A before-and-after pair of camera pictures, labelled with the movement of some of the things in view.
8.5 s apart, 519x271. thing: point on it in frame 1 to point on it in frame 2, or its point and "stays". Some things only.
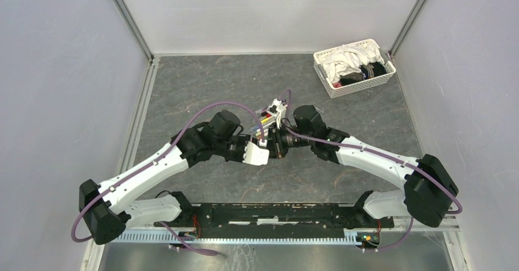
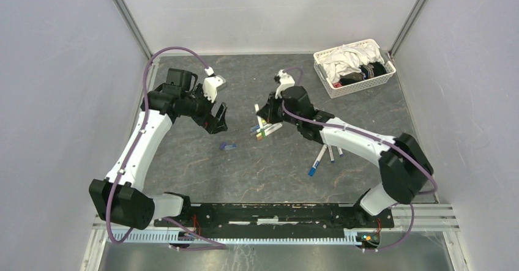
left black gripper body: [235, 147] to [202, 114]
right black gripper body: [283, 139] to [277, 109]
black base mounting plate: [276, 215] stays
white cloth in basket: [346, 59] stays
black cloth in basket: [367, 71] stays
